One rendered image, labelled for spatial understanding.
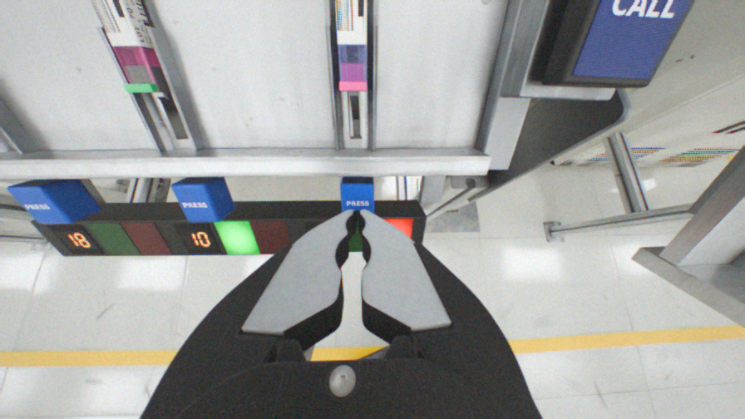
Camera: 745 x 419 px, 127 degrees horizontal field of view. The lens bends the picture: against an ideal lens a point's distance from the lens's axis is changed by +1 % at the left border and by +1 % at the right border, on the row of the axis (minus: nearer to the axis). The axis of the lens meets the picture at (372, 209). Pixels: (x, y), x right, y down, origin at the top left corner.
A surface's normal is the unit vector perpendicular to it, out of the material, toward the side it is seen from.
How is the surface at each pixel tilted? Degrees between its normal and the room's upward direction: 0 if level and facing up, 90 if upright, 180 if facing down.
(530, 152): 90
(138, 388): 0
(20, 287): 0
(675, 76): 90
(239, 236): 42
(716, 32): 90
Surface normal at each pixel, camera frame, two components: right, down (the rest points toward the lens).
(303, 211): 0.00, -0.88
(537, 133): -1.00, 0.01
